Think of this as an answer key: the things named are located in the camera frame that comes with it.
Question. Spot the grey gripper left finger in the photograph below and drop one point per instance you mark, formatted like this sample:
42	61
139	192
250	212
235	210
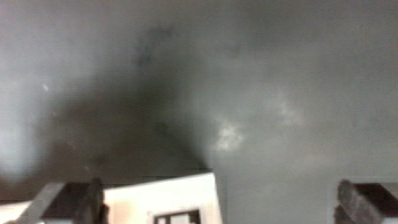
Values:
68	204

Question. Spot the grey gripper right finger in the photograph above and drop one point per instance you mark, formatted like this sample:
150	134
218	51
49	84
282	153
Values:
367	203

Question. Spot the white drawer tray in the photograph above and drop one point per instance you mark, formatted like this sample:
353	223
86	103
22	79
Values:
173	201

